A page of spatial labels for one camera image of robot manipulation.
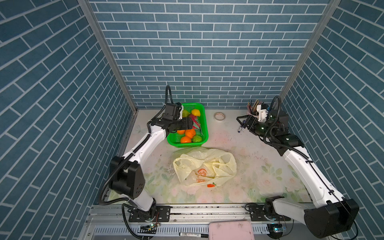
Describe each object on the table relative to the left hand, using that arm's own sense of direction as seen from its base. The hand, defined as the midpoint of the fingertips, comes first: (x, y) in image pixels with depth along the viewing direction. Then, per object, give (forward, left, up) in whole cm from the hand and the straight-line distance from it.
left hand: (188, 122), depth 86 cm
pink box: (-50, -22, -19) cm, 58 cm away
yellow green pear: (+21, +3, -15) cm, 26 cm away
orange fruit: (+3, -1, -15) cm, 15 cm away
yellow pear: (+22, -5, -15) cm, 27 cm away
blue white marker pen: (-9, -28, +11) cm, 32 cm away
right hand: (-7, -26, +11) cm, 29 cm away
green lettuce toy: (-2, -5, -15) cm, 16 cm away
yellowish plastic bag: (-19, -9, -19) cm, 28 cm away
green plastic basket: (+2, +10, -20) cm, 22 cm away
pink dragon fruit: (+9, -5, -14) cm, 17 cm away
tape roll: (+23, -24, -20) cm, 38 cm away
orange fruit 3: (-2, +2, -15) cm, 16 cm away
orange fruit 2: (+5, +5, -16) cm, 18 cm away
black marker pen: (-51, -3, -20) cm, 55 cm away
